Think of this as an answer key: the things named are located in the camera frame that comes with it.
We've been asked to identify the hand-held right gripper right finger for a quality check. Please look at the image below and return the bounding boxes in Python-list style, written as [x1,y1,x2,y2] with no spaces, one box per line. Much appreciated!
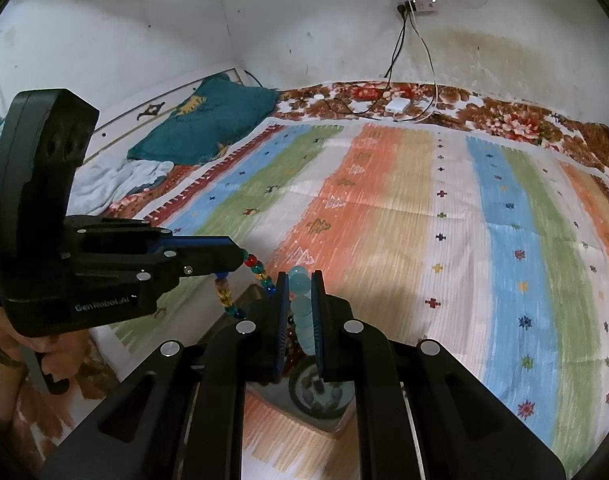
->
[310,270,567,480]

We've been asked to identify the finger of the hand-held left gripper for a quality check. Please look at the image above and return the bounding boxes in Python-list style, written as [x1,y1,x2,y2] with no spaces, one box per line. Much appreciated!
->
[136,244,248,282]
[148,232,236,261]

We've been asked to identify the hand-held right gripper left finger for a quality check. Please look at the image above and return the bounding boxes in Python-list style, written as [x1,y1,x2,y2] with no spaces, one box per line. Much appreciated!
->
[42,272,291,480]

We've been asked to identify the light blue bead bracelet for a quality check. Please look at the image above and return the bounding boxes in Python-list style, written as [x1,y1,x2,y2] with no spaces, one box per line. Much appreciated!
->
[287,267,319,357]

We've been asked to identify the multicoloured bead bracelet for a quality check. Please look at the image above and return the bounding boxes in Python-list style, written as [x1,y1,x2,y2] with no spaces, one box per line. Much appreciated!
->
[213,253,278,319]

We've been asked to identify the grey jewelry box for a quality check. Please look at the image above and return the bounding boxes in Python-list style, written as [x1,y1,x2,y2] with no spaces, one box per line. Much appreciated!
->
[242,282,362,442]

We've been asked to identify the person's left hand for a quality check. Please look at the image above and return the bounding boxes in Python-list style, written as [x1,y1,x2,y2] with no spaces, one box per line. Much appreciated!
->
[0,306,52,381]

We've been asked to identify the light blue cloth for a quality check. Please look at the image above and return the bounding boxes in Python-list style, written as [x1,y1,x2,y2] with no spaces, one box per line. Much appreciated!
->
[71,156,176,219]

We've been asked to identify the dark patterned wristband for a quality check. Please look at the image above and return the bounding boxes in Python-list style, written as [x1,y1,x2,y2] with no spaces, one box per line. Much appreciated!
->
[0,336,24,370]

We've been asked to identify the teal pillow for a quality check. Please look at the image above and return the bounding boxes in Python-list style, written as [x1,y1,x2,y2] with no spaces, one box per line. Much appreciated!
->
[126,75,280,167]

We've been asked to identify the striped colourful blanket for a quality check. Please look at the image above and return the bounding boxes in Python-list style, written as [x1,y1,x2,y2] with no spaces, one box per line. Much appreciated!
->
[104,117,609,480]

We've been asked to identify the white power strip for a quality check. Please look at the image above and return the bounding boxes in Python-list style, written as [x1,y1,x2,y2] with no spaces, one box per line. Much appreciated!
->
[394,0,440,16]

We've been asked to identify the black cable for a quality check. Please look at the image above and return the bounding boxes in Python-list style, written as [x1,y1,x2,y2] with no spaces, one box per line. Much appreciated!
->
[327,7,412,117]

